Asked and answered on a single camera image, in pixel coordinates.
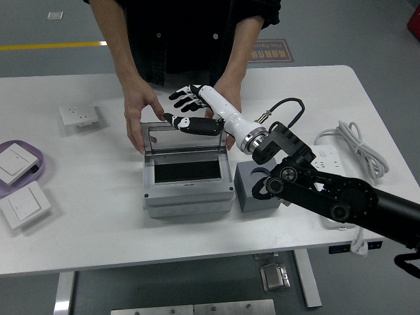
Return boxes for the metal bracket under table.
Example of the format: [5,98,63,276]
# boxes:
[253,251,280,262]

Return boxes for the white power strip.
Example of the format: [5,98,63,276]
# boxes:
[310,144,358,230]

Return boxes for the white power strip cable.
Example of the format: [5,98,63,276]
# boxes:
[314,119,390,255]

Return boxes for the yellow floor tape line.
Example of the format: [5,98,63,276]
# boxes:
[0,40,108,52]

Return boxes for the silver metal floor box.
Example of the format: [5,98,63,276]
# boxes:
[260,262,291,292]

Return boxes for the person's left hand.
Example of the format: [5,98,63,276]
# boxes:
[205,77,243,152]

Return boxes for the white wall switch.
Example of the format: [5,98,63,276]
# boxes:
[0,142,39,185]
[0,180,53,230]

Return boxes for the grey plastic junction box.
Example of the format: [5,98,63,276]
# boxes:
[140,121,236,219]

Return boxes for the person's right hand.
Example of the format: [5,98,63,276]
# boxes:
[123,85,165,156]

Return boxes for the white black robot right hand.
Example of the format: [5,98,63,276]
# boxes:
[163,83,264,147]

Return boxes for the black table control panel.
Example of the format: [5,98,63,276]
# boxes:
[328,241,383,255]

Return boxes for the grey cube with round hole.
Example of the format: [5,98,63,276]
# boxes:
[234,160,283,213]

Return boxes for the brown floor sign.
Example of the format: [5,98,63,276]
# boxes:
[247,39,295,64]

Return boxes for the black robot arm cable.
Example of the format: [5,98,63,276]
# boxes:
[254,98,305,127]

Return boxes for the person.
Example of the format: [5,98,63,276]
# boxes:
[83,0,282,88]

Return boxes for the white wall socket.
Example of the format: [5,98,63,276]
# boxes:
[59,104,99,127]

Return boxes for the purple tray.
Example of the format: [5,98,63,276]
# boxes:
[0,140,46,199]

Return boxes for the red object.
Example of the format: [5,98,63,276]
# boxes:
[406,6,420,35]

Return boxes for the transparent box flap lid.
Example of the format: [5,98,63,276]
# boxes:
[140,121,228,154]

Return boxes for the grey metal base plate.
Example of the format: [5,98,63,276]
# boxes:
[110,304,194,315]

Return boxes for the white table leg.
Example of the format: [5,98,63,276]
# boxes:
[293,249,322,309]
[53,270,76,315]

